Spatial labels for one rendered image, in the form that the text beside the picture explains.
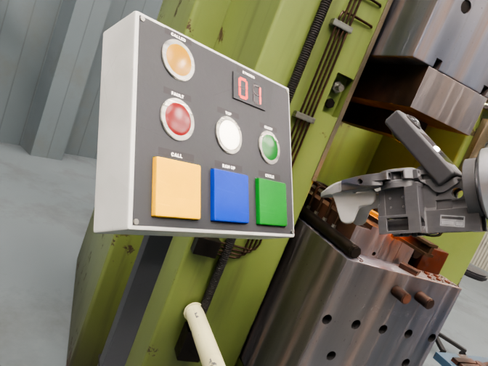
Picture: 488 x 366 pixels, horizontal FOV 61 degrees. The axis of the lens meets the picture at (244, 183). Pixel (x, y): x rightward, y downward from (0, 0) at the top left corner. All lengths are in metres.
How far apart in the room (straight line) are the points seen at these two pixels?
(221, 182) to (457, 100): 0.66
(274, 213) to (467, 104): 0.59
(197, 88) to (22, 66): 3.85
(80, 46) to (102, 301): 3.05
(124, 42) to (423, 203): 0.43
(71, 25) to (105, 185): 3.70
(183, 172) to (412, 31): 0.65
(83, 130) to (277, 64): 3.92
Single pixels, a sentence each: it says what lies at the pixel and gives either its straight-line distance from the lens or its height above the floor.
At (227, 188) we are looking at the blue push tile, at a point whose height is 1.02.
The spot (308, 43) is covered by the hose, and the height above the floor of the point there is 1.32.
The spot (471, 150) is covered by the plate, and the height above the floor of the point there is 1.26.
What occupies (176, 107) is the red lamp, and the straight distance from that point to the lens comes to 0.56.
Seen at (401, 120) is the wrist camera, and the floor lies 1.19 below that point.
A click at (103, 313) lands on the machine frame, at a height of 0.29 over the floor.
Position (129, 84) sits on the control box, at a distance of 0.54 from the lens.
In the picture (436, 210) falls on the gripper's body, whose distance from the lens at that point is 0.54.
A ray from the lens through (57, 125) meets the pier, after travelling 4.33.
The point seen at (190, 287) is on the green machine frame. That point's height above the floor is 0.68.
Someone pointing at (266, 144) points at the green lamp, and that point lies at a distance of 0.69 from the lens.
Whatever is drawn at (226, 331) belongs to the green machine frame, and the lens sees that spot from 1.17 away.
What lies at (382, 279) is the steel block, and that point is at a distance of 1.02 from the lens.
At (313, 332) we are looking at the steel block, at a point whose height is 0.73.
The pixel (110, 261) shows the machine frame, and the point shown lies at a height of 0.49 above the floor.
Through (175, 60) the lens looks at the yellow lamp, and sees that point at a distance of 0.59.
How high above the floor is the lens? 1.14
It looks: 10 degrees down
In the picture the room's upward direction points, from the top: 22 degrees clockwise
